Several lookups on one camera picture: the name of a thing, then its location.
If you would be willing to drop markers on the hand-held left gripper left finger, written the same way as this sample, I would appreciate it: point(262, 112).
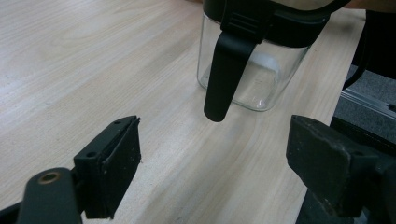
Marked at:
point(109, 168)

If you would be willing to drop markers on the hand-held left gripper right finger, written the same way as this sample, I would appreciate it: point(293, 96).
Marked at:
point(323, 168)

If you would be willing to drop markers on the black curtain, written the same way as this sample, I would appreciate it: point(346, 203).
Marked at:
point(383, 40)

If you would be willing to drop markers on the aluminium floor rail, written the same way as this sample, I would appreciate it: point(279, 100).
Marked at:
point(367, 102)

